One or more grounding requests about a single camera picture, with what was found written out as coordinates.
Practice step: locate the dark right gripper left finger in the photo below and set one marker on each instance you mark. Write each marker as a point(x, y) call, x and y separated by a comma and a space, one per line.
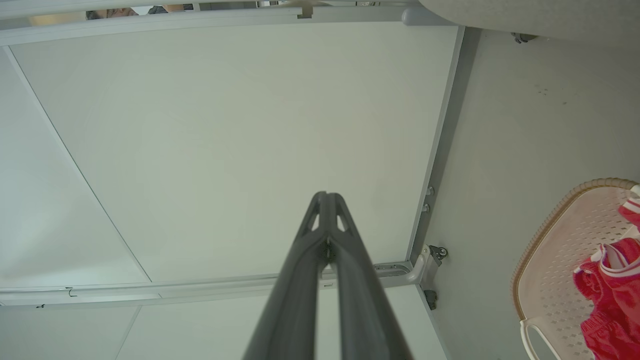
point(295, 300)

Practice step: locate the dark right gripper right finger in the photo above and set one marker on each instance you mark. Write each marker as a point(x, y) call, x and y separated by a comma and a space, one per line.
point(362, 310)

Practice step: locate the red garment with white band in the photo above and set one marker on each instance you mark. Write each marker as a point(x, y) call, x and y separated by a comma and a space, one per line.
point(612, 295)

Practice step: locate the red garment with striped cuffs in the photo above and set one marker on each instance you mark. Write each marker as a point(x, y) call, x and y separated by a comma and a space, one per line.
point(632, 210)

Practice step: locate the grey fabric sofa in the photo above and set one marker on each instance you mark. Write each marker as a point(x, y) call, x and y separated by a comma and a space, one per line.
point(550, 17)

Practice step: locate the black caster wheel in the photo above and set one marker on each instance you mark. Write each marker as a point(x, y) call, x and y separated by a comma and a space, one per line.
point(439, 254)
point(430, 299)
point(522, 37)

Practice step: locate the cream perforated laundry basket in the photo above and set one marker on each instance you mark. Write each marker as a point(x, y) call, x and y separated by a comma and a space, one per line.
point(555, 260)

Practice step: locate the grey partition bottom rail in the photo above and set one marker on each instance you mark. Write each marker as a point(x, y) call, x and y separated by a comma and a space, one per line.
point(450, 125)

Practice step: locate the grey partition post with foot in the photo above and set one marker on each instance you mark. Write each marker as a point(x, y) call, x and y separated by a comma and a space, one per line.
point(200, 20)

